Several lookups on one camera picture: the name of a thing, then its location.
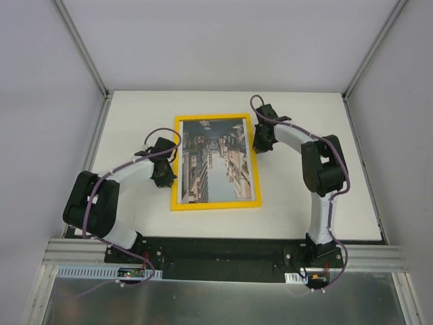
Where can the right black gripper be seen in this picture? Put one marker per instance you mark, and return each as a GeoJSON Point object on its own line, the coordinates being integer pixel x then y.
{"type": "Point", "coordinates": [260, 139]}

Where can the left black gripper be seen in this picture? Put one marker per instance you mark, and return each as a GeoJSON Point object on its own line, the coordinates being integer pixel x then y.
{"type": "Point", "coordinates": [164, 174]}

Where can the clear acrylic sheet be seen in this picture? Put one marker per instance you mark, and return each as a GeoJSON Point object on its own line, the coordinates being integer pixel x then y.
{"type": "Point", "coordinates": [216, 162]}

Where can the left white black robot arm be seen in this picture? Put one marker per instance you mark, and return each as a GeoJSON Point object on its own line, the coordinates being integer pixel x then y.
{"type": "Point", "coordinates": [93, 202]}

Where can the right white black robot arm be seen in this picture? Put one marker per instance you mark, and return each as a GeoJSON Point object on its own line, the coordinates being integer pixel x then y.
{"type": "Point", "coordinates": [324, 173]}

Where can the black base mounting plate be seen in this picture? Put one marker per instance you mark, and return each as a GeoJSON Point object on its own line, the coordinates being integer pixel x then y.
{"type": "Point", "coordinates": [235, 260]}

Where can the shiny metal sheet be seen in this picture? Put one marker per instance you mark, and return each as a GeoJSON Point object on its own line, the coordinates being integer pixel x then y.
{"type": "Point", "coordinates": [356, 298]}

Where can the left white slotted cable duct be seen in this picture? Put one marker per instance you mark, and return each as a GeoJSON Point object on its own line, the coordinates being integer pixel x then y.
{"type": "Point", "coordinates": [108, 273]}

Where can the white slotted cable duct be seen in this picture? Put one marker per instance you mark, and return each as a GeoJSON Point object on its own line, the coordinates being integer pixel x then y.
{"type": "Point", "coordinates": [108, 273]}
{"type": "Point", "coordinates": [294, 278]}

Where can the right white slotted cable duct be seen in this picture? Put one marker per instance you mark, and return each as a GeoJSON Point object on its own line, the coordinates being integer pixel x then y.
{"type": "Point", "coordinates": [294, 278]}

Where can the aluminium front rail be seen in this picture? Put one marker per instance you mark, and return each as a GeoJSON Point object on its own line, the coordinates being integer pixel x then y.
{"type": "Point", "coordinates": [361, 257]}

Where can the right aluminium corner post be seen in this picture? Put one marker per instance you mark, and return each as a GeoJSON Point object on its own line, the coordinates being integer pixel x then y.
{"type": "Point", "coordinates": [390, 21]}

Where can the aluminium corner post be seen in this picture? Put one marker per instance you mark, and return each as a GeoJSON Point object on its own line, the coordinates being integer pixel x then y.
{"type": "Point", "coordinates": [80, 46]}
{"type": "Point", "coordinates": [390, 21]}

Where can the left aluminium corner post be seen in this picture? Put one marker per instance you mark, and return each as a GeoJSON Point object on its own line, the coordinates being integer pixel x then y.
{"type": "Point", "coordinates": [80, 46]}

